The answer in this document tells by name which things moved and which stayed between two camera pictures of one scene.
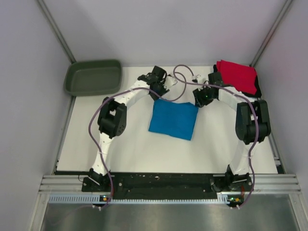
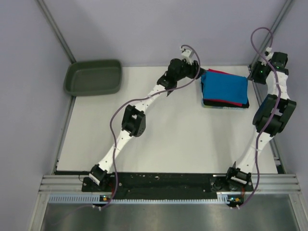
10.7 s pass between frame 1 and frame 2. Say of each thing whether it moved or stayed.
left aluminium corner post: stayed
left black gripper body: moved
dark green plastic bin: stayed
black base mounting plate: stayed
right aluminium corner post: stayed
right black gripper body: moved
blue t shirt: moved
